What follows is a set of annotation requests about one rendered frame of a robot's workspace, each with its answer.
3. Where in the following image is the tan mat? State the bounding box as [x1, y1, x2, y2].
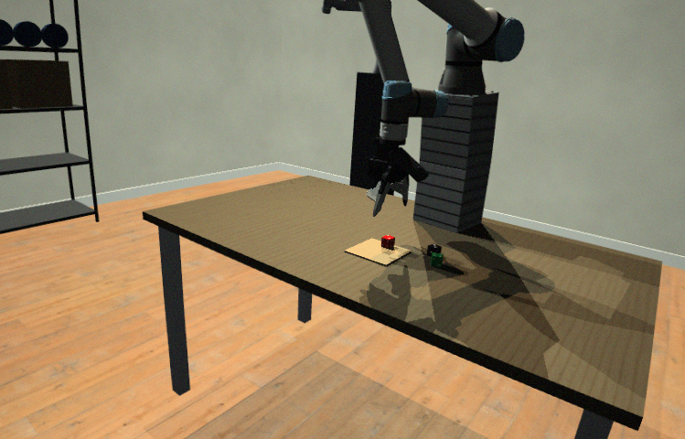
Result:
[345, 239, 412, 266]

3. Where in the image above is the green die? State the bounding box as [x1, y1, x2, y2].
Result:
[431, 252, 444, 267]

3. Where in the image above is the red die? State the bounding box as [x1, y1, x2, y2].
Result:
[381, 235, 395, 249]

